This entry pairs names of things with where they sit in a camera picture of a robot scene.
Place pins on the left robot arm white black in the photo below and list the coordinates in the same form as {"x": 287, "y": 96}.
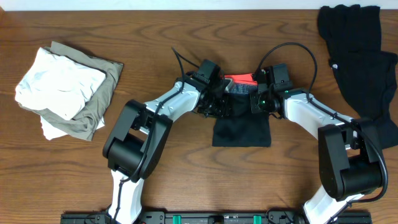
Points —
{"x": 136, "y": 142}

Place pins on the white crumpled cloth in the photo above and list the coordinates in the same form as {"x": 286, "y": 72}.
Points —
{"x": 58, "y": 84}

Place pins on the black folded garment pile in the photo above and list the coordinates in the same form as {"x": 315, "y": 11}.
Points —
{"x": 365, "y": 74}

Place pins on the beige folded cloth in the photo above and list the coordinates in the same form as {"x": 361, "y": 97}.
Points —
{"x": 90, "y": 118}

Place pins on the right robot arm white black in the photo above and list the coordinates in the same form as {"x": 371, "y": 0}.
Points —
{"x": 351, "y": 164}

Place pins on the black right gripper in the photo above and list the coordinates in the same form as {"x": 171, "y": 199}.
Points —
{"x": 254, "y": 108}

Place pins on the black leggings with red waistband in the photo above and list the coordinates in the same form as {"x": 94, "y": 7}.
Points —
{"x": 242, "y": 128}

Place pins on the black base rail with mounts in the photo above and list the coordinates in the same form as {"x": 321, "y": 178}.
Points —
{"x": 159, "y": 217}

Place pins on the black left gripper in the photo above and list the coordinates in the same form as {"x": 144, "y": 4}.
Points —
{"x": 223, "y": 108}

